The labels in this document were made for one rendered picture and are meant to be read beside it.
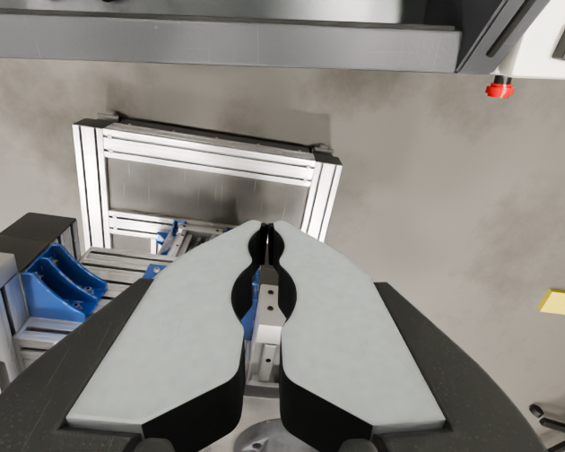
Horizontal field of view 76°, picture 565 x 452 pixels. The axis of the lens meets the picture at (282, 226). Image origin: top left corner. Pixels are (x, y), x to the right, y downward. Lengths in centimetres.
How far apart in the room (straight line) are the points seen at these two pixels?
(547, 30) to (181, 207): 111
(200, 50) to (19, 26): 17
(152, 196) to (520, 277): 165
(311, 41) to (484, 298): 175
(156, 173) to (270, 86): 50
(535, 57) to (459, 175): 119
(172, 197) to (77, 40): 90
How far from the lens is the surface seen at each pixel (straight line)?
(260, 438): 56
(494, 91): 63
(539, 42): 45
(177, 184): 128
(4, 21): 48
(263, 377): 57
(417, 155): 152
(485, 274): 193
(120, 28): 43
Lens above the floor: 136
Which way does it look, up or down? 62 degrees down
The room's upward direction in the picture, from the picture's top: 178 degrees clockwise
